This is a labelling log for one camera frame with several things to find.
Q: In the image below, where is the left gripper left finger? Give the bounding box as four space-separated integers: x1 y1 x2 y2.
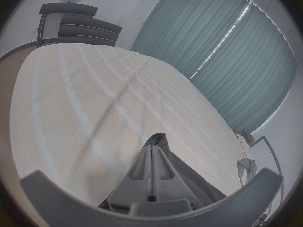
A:
108 145 152 207

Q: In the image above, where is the blue-green curtain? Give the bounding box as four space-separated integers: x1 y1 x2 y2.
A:
130 0 250 80
189 0 299 133

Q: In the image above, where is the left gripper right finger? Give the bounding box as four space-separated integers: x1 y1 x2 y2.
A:
153 145 195 205

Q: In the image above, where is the bed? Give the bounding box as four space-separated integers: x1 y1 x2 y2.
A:
9 43 284 209

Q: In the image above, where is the grey bedside table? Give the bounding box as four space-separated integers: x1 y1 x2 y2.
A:
232 128 255 142

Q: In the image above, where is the white printed pillow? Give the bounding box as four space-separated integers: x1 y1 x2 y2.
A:
233 131 255 161

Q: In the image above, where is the black T-shirt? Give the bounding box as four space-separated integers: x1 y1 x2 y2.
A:
98 132 228 210

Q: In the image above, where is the pile of clothes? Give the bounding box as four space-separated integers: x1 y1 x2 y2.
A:
237 157 257 186

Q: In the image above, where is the dark dressing table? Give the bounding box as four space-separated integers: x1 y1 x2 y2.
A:
37 3 98 48

